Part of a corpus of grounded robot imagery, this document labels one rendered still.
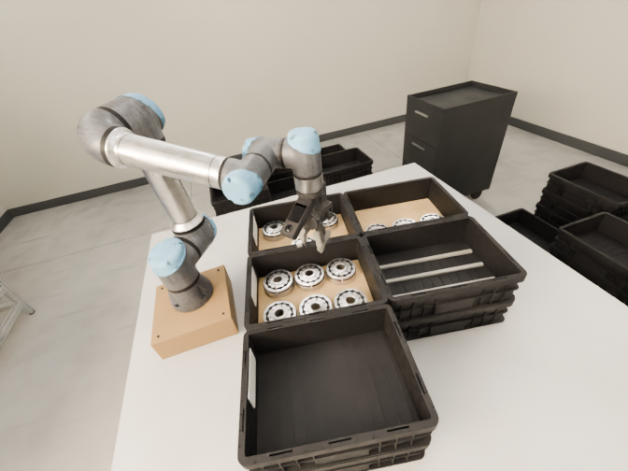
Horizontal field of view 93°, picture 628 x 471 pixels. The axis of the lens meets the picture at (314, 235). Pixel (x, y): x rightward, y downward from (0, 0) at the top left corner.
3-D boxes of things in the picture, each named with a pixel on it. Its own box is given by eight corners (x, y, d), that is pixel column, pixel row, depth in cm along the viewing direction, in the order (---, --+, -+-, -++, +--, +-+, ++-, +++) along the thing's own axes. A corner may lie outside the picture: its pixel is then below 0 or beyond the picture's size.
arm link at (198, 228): (177, 262, 108) (77, 108, 73) (198, 235, 119) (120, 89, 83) (205, 264, 105) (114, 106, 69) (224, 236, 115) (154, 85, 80)
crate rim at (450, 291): (389, 307, 82) (390, 302, 81) (361, 239, 105) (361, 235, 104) (528, 280, 84) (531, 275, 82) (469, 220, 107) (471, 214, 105)
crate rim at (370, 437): (239, 471, 57) (235, 468, 56) (245, 335, 81) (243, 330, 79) (440, 429, 59) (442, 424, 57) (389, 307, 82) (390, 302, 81)
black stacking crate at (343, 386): (252, 482, 63) (237, 467, 56) (254, 354, 86) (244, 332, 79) (433, 445, 65) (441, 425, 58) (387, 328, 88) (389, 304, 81)
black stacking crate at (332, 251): (254, 353, 87) (244, 331, 80) (255, 278, 110) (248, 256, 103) (387, 327, 88) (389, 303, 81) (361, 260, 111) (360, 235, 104)
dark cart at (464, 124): (425, 218, 255) (441, 109, 198) (397, 193, 289) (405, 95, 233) (486, 199, 266) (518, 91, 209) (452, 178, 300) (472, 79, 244)
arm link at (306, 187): (310, 183, 73) (285, 176, 77) (312, 199, 76) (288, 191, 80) (328, 170, 77) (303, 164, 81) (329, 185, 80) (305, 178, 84)
